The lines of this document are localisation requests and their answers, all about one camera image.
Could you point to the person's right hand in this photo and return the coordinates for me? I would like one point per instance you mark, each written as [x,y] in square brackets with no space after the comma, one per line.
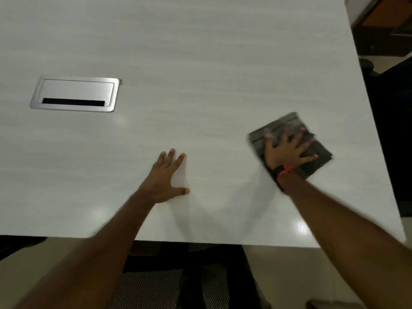
[283,154]

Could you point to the person's left hand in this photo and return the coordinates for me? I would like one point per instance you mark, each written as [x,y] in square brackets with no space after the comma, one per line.
[162,180]

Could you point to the person's right middle finger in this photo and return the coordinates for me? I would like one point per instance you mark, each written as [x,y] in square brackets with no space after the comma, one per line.
[299,136]

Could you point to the person's left middle finger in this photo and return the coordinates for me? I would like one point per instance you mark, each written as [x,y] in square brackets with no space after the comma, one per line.
[170,157]

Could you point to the person's right little finger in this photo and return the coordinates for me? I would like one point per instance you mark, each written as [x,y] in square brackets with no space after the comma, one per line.
[309,158]

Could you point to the person's left thumb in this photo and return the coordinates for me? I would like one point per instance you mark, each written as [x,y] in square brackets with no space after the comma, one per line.
[181,191]

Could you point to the person's right thumb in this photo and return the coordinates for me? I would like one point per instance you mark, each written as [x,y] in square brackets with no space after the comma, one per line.
[269,142]

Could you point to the grey cleaning cloth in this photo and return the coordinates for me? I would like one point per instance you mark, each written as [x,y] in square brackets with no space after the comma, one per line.
[317,162]

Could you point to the person's left forearm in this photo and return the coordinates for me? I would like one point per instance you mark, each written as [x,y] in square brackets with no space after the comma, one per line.
[96,247]

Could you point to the person's right forearm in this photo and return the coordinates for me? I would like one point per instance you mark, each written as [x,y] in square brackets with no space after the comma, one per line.
[347,241]

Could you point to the black and orange wristband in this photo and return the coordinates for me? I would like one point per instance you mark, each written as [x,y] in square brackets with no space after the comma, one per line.
[282,174]

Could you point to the black mesh office chair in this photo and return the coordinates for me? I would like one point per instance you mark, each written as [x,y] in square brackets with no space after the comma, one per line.
[180,279]

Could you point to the dark office chair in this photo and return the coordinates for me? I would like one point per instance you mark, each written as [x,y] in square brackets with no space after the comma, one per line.
[391,125]

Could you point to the brown wooden cabinet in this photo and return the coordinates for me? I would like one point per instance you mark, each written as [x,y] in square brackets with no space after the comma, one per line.
[384,27]

